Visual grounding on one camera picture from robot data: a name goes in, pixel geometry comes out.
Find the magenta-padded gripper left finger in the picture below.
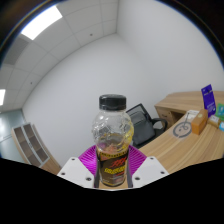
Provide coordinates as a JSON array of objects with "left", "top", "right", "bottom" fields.
[{"left": 57, "top": 145, "right": 100, "bottom": 189}]

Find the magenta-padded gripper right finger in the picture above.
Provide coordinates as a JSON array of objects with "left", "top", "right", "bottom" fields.
[{"left": 125, "top": 145, "right": 170, "bottom": 190}]

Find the clear black-capped drink bottle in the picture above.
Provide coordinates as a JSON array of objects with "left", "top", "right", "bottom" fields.
[{"left": 91, "top": 94, "right": 135, "bottom": 188}]

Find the grey mesh-back office chair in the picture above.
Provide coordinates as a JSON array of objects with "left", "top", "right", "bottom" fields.
[{"left": 125, "top": 103, "right": 169, "bottom": 150}]

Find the wooden shelf cabinet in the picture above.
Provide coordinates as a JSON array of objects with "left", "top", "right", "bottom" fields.
[{"left": 10, "top": 122, "right": 63, "bottom": 176}]

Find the wooden side desk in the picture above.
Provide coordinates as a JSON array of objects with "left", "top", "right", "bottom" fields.
[{"left": 153, "top": 90, "right": 224, "bottom": 129}]

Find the orange-brown box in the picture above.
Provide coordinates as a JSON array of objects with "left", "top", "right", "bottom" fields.
[{"left": 190, "top": 108, "right": 209, "bottom": 136}]

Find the small tan box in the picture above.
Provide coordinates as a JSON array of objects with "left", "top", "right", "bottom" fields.
[{"left": 207, "top": 114, "right": 222, "bottom": 129}]

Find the purple upright package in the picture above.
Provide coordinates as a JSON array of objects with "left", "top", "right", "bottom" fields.
[{"left": 200, "top": 84, "right": 217, "bottom": 118}]

